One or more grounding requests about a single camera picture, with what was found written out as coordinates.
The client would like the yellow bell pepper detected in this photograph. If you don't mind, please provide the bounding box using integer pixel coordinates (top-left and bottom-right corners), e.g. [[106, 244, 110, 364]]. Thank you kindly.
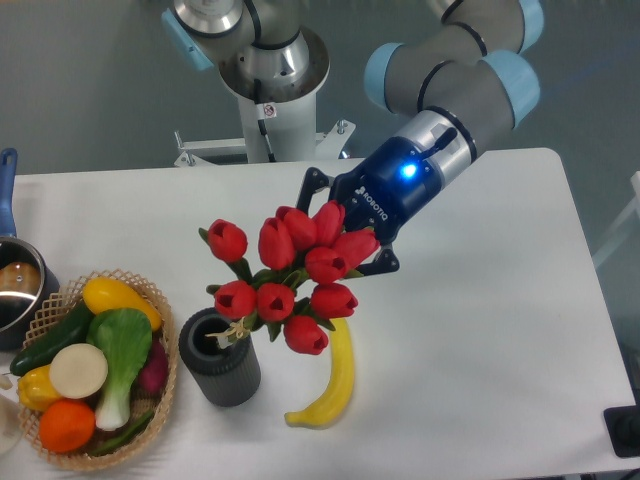
[[18, 365, 63, 412]]

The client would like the green bean pod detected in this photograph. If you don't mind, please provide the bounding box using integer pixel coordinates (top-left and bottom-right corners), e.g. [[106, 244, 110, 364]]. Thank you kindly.
[[89, 410, 155, 457]]

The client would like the red tulip bouquet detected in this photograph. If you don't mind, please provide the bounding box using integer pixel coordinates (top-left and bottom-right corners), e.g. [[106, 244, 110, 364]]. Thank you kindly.
[[199, 201, 380, 355]]

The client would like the blue handled saucepan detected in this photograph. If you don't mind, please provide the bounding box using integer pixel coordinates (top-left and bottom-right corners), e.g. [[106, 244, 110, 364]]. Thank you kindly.
[[1, 148, 59, 352]]

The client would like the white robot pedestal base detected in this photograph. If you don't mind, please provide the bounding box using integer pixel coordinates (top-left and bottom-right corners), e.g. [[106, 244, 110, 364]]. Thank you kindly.
[[174, 27, 356, 167]]

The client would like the black device at table edge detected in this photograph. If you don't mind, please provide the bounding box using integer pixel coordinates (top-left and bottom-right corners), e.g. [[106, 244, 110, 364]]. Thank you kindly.
[[603, 405, 639, 458]]

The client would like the black cable on pedestal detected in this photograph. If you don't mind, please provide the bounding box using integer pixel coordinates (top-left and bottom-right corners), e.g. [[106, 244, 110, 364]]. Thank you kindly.
[[252, 78, 278, 164]]

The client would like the orange fruit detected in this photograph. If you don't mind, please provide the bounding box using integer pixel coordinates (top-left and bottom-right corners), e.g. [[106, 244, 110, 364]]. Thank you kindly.
[[38, 399, 96, 453]]

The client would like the yellow banana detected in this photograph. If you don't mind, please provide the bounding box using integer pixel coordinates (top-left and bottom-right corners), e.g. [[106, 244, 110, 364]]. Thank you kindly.
[[284, 318, 355, 429]]

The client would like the green cucumber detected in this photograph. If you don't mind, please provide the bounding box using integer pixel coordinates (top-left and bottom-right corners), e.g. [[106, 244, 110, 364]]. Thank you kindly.
[[9, 301, 94, 377]]

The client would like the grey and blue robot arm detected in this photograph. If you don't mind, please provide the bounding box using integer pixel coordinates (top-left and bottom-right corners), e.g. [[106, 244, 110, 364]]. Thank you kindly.
[[162, 1, 544, 276]]

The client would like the yellow squash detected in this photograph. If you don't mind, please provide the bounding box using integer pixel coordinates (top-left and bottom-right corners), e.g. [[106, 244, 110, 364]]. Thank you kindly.
[[82, 277, 162, 332]]

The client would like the white round radish slice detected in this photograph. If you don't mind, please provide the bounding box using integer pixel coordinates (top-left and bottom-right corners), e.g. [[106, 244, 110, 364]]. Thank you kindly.
[[49, 343, 108, 399]]

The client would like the purple sweet potato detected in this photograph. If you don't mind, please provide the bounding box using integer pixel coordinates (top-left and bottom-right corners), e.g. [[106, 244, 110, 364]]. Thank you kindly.
[[137, 339, 168, 395]]

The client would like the green bok choy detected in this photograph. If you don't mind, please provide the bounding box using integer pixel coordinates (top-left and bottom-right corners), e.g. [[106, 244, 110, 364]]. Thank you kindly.
[[87, 308, 153, 431]]

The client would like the white frame at right edge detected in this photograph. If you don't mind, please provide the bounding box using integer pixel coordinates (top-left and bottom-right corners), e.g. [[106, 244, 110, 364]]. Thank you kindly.
[[592, 171, 639, 269]]

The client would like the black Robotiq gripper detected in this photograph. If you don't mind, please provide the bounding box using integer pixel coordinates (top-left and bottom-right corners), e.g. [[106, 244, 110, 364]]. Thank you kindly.
[[296, 136, 445, 276]]

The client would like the dark grey ribbed vase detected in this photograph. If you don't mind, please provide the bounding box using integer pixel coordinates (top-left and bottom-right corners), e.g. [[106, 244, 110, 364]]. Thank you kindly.
[[178, 307, 261, 407]]

